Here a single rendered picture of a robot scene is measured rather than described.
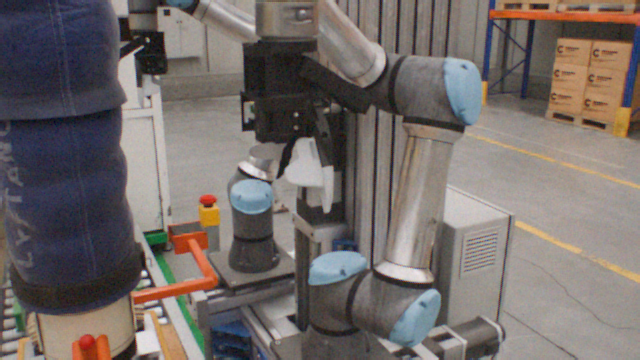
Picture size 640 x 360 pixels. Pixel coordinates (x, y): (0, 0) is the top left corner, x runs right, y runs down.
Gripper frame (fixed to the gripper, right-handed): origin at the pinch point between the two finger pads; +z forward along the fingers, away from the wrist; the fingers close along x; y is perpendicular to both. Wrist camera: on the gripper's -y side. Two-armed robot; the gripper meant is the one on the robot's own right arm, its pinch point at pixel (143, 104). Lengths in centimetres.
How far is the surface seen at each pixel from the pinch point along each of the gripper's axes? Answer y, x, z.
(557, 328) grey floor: 203, 77, 149
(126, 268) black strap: 2, -66, 17
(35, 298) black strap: -12, -70, 19
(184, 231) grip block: 10.1, -26.4, 27.8
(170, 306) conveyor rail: -3, 42, 89
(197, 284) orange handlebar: 14, -51, 30
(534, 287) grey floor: 216, 122, 149
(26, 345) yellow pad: -23, -51, 41
